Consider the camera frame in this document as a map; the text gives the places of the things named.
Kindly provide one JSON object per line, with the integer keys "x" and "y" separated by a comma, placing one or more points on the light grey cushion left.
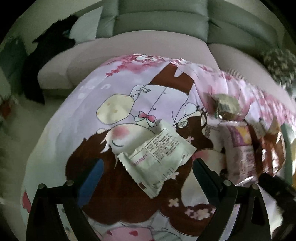
{"x": 85, "y": 28}

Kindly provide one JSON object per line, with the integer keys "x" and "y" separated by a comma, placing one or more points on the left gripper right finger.
{"x": 211, "y": 184}

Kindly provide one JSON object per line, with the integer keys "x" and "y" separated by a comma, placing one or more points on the orange swiss roll packet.
{"x": 273, "y": 149}

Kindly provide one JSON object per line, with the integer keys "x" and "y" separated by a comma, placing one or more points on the purple swiss roll packet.
{"x": 240, "y": 158}

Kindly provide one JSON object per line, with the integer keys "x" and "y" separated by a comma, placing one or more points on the black white patterned cushion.
{"x": 280, "y": 64}

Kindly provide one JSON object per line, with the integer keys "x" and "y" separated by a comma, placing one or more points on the pink sofa seat cover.
{"x": 67, "y": 69}

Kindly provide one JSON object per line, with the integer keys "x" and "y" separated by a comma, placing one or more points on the dark clothing on sofa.
{"x": 21, "y": 69}

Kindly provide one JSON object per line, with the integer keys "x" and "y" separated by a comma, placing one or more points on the cartoon print cloth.
{"x": 118, "y": 107}

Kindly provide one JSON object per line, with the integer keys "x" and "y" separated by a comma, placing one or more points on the teal white box tray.
{"x": 289, "y": 139}

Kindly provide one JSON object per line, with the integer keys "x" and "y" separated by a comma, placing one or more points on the round cookies clear packet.
{"x": 228, "y": 108}

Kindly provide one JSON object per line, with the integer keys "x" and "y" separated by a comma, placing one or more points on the grey sofa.
{"x": 214, "y": 22}

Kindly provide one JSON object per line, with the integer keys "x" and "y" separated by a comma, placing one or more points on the white wafer packet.
{"x": 157, "y": 159}

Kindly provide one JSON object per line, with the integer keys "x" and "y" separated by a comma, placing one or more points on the red snack packet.
{"x": 260, "y": 154}

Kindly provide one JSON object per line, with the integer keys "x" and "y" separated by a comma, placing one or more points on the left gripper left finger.
{"x": 89, "y": 185}

